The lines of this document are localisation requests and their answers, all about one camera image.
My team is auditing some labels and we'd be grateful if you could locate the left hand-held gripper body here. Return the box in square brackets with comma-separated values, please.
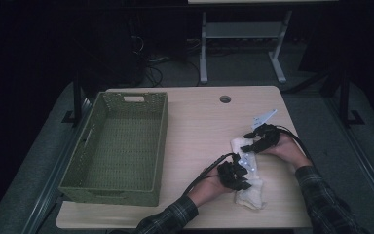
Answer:
[217, 153, 257, 189]

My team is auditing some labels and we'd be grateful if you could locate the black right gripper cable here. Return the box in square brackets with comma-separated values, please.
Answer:
[274, 125, 315, 164]

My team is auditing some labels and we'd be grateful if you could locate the person's left hand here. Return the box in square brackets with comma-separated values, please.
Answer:
[187, 176, 233, 208]

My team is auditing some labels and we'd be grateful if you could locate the tangle of floor cables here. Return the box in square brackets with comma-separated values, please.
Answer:
[144, 55, 203, 88]

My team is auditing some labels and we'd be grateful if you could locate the white-framed desk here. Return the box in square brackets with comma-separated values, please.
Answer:
[187, 0, 339, 85]

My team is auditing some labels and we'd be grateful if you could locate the person's right hand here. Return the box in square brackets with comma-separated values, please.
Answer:
[266, 133, 313, 170]

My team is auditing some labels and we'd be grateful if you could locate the white cloth with brown print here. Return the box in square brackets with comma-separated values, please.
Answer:
[229, 136, 268, 211]

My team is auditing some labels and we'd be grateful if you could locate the dark computer case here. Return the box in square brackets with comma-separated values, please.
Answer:
[77, 13, 147, 89]

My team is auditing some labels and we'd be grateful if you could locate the black metal stand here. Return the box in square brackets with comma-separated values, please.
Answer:
[61, 69, 87, 126]
[337, 69, 365, 128]

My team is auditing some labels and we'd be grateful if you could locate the green woven basket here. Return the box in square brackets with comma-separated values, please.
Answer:
[57, 91, 169, 208]

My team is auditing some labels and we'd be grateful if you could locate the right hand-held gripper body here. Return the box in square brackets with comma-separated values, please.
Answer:
[251, 109, 281, 150]

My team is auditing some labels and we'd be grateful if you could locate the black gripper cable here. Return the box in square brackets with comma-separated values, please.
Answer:
[183, 152, 237, 196]
[274, 125, 315, 164]

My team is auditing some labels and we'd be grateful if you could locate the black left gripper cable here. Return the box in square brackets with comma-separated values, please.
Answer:
[183, 152, 237, 196]

